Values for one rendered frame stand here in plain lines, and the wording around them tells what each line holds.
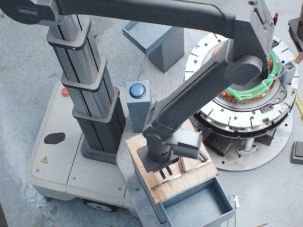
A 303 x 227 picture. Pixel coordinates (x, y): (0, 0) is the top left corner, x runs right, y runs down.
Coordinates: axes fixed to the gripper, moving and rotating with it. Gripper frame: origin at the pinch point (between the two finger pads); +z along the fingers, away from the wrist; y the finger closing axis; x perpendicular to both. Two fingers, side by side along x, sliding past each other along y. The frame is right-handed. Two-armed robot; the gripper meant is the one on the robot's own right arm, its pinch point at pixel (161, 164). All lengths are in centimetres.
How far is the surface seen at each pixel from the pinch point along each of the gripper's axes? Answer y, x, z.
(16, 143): -43, 79, 112
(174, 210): -1.0, -8.8, 14.9
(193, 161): 8.9, -1.0, 6.4
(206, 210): 6.9, -12.8, 14.8
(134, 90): 4.2, 26.8, 7.7
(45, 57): -13, 116, 110
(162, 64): 20, 41, 27
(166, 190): -1.2, -4.9, 6.8
